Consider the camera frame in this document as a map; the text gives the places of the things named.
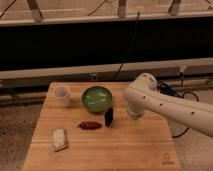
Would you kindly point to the green bowl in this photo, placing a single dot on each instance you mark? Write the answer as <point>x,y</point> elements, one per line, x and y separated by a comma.
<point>96,99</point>

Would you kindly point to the white plastic cup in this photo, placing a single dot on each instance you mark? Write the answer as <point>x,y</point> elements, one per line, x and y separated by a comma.
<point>62,95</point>

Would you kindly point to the black eraser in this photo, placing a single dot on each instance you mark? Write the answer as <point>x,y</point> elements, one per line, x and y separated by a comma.
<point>108,117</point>

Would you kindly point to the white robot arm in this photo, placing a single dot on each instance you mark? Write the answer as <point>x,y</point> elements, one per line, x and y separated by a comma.
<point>142,94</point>

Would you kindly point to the translucent white gripper tip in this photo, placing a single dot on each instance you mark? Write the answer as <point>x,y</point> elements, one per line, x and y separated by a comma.
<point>135,120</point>

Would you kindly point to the brown oval object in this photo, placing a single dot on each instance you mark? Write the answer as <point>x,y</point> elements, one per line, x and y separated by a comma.
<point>89,125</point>

